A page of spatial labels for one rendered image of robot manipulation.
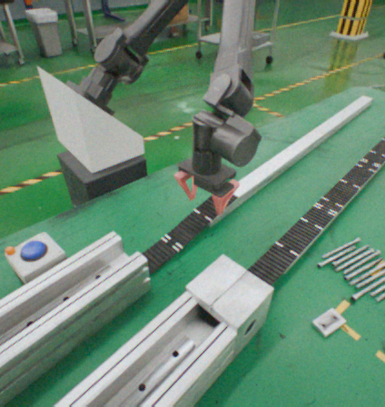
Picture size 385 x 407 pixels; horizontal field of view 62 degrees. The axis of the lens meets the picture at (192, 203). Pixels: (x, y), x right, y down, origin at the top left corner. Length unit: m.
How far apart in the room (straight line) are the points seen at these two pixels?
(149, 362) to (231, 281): 0.17
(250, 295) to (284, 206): 0.36
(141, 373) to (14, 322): 0.21
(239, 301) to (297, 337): 0.14
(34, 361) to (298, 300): 0.43
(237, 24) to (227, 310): 0.50
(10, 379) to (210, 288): 0.30
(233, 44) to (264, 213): 0.37
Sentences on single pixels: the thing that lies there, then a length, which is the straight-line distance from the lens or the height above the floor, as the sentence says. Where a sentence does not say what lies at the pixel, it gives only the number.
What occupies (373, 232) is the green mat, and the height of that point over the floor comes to 0.78.
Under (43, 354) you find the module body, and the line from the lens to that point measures 0.55.
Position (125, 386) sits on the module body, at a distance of 0.49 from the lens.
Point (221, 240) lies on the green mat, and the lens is 0.70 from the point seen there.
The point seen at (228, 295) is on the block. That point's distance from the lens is 0.49.
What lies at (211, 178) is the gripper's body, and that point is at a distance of 0.61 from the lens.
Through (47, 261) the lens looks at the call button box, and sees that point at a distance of 0.63.
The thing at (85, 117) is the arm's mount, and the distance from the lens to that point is 0.87.
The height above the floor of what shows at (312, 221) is 0.81.
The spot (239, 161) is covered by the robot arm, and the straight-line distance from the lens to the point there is 0.54.
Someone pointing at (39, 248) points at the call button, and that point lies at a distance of 0.64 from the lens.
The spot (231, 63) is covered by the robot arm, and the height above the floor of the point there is 1.12.
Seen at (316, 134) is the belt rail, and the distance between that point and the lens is 1.10.
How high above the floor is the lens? 1.28
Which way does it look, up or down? 39 degrees down
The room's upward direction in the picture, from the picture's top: straight up
